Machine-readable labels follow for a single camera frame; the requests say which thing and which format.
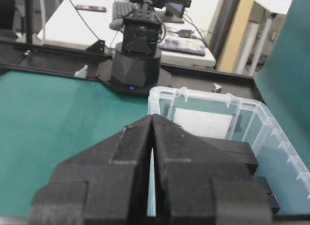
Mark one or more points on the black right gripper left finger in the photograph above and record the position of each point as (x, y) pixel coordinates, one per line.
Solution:
(106, 184)

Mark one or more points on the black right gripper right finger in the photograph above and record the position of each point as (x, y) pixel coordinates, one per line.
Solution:
(203, 185)

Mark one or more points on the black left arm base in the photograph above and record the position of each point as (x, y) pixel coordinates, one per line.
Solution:
(136, 73)

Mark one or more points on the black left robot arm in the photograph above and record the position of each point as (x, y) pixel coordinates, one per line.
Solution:
(142, 28)

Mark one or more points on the white label in case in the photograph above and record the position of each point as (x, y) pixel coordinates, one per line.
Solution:
(203, 124)

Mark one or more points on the clear plastic storage case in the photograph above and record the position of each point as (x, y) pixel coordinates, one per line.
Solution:
(252, 122)

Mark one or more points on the green table cloth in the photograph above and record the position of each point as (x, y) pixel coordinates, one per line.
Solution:
(46, 119)

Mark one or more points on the black keyboard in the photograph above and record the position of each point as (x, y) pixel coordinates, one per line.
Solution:
(182, 46)

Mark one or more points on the computer monitor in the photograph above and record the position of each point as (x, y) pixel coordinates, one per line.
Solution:
(174, 11)

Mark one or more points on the black table frame rail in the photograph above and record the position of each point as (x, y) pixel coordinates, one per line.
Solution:
(64, 62)

